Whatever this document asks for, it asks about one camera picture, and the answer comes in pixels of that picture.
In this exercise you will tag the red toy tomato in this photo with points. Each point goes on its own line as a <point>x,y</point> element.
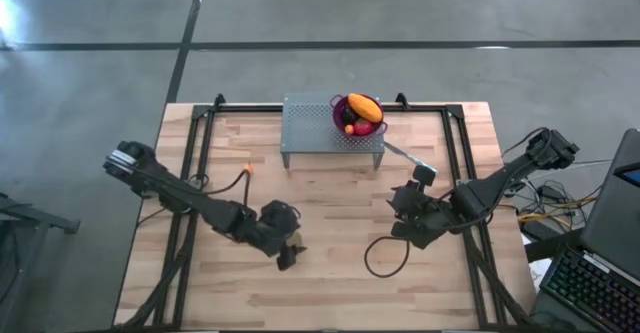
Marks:
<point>364,127</point>

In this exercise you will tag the black metal table frame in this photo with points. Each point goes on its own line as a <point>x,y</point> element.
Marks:
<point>250,108</point>

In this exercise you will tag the purple colander bowl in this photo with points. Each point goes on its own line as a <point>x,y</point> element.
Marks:
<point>336,115</point>

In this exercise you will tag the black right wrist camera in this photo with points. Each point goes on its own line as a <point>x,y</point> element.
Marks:
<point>426,175</point>

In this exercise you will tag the dark monitor blue screen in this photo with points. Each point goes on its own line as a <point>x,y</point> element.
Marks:
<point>632,175</point>

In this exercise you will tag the grey perforated metal shelf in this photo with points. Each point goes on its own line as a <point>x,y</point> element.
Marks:
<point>305,128</point>

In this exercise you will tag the dark brown round toy fruit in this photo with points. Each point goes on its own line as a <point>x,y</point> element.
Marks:
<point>348,116</point>

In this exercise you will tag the oval toy melon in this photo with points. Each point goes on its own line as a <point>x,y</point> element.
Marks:
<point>296,238</point>

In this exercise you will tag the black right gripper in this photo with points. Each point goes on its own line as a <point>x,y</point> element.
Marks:
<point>432,213</point>

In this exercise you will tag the white paper sheet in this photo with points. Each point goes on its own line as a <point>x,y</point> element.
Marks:
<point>537,273</point>

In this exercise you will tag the black backlit keyboard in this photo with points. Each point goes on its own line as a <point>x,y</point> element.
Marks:
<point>590,288</point>

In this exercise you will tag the grey metal stand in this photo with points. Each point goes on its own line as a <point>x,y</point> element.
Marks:
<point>30,215</point>

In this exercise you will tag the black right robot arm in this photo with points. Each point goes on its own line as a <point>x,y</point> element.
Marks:
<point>500,183</point>

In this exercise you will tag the black power brick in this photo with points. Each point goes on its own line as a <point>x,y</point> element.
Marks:
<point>535,230</point>

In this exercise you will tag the grey laptop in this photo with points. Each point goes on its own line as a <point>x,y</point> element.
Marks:
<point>615,223</point>

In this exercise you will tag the long orange toy mango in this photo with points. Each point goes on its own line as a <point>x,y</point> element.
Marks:
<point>365,107</point>

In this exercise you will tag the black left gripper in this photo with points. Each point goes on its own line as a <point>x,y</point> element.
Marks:
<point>277,220</point>

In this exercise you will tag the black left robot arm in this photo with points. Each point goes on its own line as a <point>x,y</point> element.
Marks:
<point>200,205</point>

